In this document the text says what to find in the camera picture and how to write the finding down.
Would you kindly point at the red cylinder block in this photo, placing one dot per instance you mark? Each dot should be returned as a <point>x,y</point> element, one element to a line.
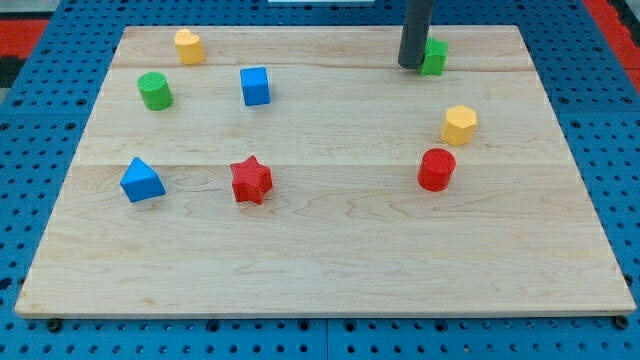
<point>436,169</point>

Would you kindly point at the green star block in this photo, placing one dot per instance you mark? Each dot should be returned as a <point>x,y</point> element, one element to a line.
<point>435,55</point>

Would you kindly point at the green cylinder block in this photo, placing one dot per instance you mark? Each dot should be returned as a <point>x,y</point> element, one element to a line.
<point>154,90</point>

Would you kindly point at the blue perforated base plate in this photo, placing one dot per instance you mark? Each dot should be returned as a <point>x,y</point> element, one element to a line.
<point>44,113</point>

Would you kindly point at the yellow hexagon block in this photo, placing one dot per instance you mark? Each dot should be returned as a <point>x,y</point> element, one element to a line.
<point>459,125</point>

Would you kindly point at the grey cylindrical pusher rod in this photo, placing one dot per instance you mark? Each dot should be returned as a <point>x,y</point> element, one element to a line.
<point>415,31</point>

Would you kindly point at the blue triangle block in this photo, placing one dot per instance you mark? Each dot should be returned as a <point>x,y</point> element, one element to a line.
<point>140,181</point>

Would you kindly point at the blue cube block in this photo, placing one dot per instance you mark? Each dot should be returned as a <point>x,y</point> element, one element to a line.
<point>255,86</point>

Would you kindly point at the yellow heart block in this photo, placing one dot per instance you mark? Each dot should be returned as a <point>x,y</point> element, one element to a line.
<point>189,47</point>

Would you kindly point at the light wooden board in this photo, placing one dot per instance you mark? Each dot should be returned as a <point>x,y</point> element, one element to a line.
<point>346,231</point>

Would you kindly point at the red star block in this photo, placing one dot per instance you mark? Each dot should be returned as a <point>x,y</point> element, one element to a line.
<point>250,180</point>

